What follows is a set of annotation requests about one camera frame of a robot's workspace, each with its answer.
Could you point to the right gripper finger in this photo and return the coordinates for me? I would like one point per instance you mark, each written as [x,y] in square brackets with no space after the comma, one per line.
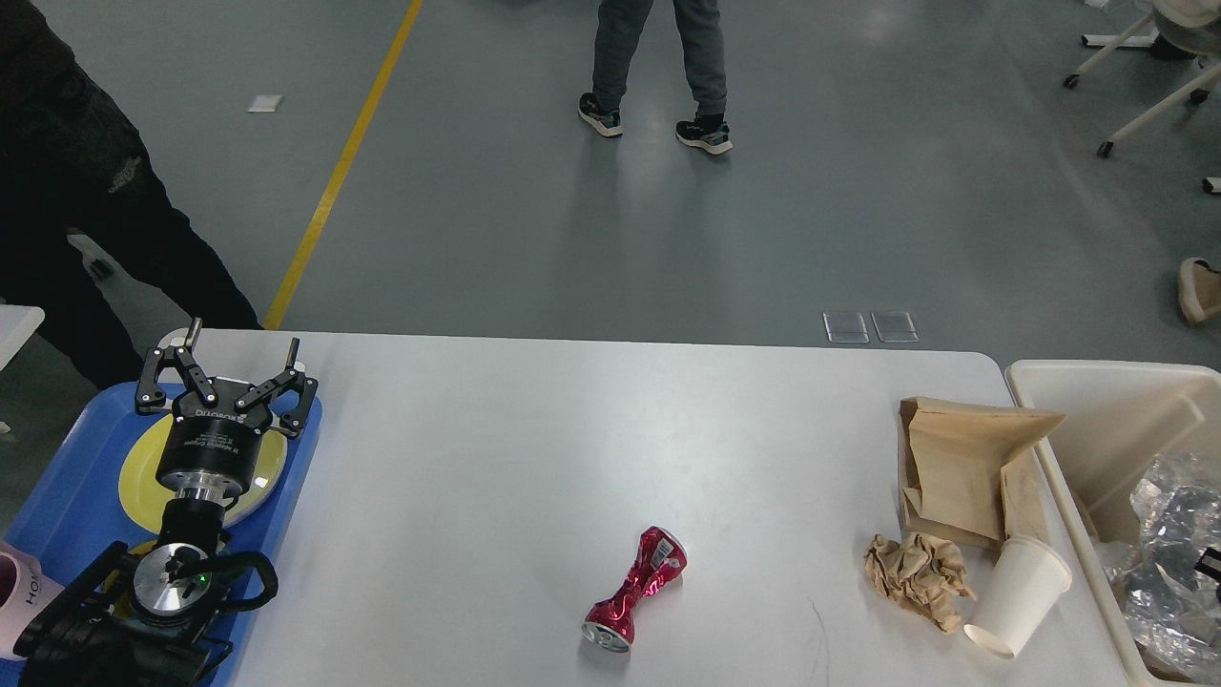
[1209,564]

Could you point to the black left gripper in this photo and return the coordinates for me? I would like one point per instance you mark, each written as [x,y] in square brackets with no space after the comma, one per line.
[215,448]

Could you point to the foil sheet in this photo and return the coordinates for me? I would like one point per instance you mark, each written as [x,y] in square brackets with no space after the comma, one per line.
[1170,608]
[1176,502]

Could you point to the yellow plastic plate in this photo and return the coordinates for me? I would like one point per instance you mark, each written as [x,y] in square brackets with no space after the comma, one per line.
[142,461]

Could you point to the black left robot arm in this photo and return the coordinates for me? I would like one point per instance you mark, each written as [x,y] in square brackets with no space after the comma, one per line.
[143,619]

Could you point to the beige plastic bin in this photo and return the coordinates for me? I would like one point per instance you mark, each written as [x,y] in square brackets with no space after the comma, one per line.
[1118,416]

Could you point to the brown paper bag right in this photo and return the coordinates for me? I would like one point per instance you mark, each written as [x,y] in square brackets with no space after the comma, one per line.
[969,474]

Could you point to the pink HOME mug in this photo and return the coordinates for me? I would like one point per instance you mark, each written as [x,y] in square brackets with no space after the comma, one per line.
[25,592]

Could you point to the person in blue jeans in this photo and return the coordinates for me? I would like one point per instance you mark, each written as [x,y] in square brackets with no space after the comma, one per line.
[1198,291]

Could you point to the crumpled brown paper ball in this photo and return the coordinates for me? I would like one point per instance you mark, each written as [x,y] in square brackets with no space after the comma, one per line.
[923,575]

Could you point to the person in black clothes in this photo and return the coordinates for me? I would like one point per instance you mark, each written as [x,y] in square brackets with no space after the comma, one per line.
[73,160]

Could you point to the crushed red can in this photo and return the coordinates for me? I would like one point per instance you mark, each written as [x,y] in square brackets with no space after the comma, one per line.
[660,560]

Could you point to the white chair base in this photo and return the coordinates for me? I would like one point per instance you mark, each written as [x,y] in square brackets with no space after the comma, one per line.
[1136,90]

